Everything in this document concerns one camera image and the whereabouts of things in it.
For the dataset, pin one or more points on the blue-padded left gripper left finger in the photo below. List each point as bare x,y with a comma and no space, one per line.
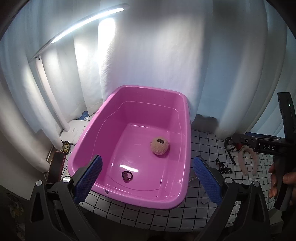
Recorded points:
54,207

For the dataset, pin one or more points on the black wrist watch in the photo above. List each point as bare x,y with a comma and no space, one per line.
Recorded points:
230,147

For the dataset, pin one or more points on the dark red smartphone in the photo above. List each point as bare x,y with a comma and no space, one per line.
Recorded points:
56,167

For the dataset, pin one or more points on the black gold badge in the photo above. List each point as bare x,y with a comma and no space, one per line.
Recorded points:
66,147

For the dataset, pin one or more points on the pink plastic tub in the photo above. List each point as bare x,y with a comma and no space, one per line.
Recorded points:
121,133

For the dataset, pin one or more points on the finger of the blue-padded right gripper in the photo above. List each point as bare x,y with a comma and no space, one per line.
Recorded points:
260,145
258,135

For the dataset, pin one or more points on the white curtain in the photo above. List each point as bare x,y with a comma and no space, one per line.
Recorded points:
229,58

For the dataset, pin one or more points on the person's right hand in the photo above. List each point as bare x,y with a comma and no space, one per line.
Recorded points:
289,179

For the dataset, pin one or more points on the white desk lamp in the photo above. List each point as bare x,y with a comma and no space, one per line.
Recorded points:
68,68

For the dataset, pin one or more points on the pearl hair claw clip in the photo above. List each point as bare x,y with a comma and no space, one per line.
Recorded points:
193,179

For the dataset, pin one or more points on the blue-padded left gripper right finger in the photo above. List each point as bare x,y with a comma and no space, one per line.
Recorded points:
241,212

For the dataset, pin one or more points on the pink fuzzy strawberry headband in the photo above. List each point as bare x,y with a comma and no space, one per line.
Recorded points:
245,156

